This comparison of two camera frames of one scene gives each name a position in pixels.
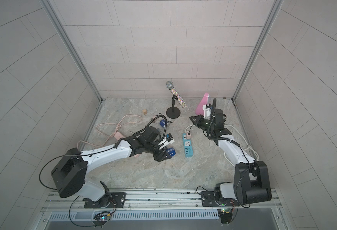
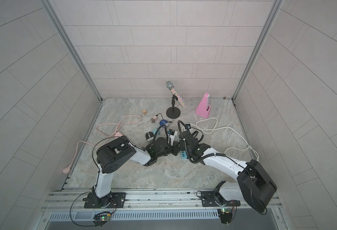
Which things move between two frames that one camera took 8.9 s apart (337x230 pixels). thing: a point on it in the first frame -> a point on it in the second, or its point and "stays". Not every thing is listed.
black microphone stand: [173, 112] stays
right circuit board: [226, 215] stays
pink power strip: [117, 135] stays
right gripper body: [209, 124] -> [184, 147]
